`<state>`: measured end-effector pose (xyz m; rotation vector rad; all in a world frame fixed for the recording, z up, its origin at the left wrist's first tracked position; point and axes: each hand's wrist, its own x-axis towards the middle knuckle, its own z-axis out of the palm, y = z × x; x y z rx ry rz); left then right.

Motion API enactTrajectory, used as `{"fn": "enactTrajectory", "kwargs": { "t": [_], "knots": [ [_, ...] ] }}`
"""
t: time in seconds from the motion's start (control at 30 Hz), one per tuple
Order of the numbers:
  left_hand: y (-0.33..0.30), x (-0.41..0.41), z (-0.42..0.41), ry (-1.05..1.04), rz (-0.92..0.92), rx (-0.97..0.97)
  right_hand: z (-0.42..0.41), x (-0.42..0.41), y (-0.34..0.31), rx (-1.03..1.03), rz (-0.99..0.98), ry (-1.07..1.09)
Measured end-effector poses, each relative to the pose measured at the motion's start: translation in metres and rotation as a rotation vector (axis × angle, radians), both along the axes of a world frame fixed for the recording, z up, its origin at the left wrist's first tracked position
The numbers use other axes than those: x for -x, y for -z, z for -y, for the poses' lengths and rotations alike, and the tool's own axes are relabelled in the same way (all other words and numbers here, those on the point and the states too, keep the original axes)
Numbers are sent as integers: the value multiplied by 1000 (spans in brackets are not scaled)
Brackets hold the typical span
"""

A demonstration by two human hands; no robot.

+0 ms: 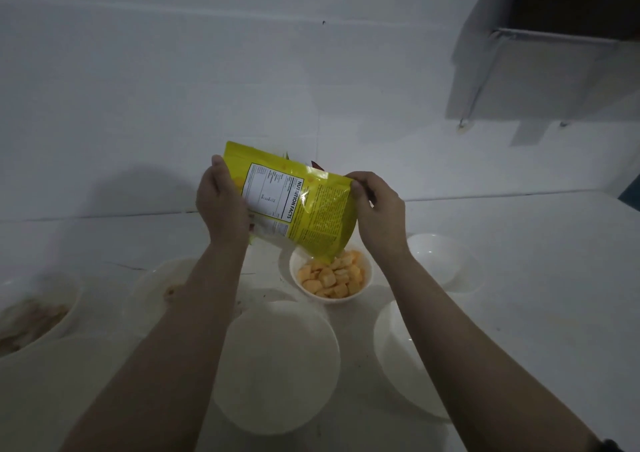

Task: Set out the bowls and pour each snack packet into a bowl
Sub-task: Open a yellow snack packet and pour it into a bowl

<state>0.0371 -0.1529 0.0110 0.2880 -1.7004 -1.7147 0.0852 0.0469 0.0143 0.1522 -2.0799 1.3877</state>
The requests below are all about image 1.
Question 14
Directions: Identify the person's right hand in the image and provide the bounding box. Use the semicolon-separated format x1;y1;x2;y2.
345;170;414;269

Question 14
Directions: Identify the person's left hand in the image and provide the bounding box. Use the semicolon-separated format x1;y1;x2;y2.
195;154;252;249

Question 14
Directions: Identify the yellow snack bag red label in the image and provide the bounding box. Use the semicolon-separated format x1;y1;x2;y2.
222;140;359;263

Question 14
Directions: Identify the small white bowl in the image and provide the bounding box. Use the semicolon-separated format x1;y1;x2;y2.
122;258;203;339
0;271;83;361
405;233;485;295
289;244;375;307

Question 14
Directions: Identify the pile of yellow crackers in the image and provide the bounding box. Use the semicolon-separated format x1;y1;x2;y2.
297;249;369;299

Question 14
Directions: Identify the large white bowl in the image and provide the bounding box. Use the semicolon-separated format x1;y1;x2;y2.
373;299;452;421
0;334;132;452
212;300;342;435

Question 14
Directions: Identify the person's right forearm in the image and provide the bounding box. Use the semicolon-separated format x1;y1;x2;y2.
369;254;609;452

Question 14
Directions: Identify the person's left forearm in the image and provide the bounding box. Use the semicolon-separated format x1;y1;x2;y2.
59;239;251;452

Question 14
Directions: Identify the wooden wall shelf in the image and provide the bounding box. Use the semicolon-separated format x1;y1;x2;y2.
499;0;640;43

